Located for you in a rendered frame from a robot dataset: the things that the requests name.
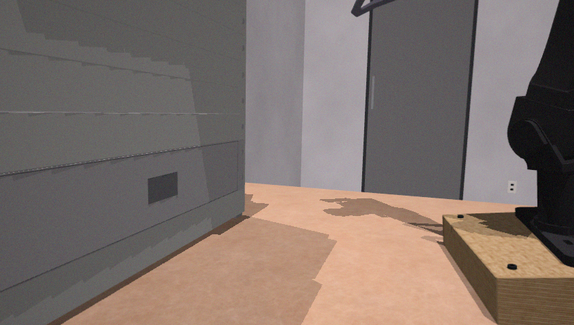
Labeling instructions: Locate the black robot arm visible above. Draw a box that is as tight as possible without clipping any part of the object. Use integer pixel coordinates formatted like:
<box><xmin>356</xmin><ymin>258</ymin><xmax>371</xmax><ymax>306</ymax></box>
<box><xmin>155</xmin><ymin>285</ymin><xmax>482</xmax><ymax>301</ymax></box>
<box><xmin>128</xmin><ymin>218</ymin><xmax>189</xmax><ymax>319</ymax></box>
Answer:
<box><xmin>507</xmin><ymin>0</ymin><xmax>574</xmax><ymax>267</ymax></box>

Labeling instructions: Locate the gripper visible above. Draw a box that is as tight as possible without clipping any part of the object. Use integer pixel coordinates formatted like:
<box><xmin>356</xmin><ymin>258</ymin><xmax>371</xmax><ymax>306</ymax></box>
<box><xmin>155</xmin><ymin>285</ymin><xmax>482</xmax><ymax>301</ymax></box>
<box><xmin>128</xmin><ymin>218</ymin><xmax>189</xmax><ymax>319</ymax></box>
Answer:
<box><xmin>351</xmin><ymin>0</ymin><xmax>396</xmax><ymax>17</ymax></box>

